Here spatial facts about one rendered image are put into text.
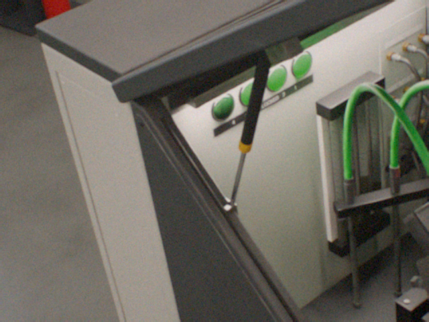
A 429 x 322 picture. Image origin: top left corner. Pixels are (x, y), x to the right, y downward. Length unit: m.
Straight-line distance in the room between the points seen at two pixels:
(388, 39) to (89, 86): 0.58
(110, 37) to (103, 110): 0.12
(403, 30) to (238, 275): 0.63
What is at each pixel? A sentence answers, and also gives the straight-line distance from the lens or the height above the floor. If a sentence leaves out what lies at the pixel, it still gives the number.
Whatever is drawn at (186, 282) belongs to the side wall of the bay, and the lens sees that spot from 1.56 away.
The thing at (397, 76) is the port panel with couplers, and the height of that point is 1.24.
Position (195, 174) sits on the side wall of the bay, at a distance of 1.35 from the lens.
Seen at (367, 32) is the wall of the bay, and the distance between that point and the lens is 1.67.
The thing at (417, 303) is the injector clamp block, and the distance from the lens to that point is 1.65.
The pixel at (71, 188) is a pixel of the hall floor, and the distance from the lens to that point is 3.82.
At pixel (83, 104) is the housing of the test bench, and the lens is 1.56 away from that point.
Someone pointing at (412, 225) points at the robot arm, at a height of 1.38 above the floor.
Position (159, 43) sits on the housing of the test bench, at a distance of 1.44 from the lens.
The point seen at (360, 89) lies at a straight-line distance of 1.45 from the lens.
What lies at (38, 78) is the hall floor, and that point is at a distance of 4.76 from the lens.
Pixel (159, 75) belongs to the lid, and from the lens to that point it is 1.22.
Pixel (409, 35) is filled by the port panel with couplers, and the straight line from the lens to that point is 1.76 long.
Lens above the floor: 2.14
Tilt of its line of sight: 34 degrees down
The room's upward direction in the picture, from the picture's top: 10 degrees counter-clockwise
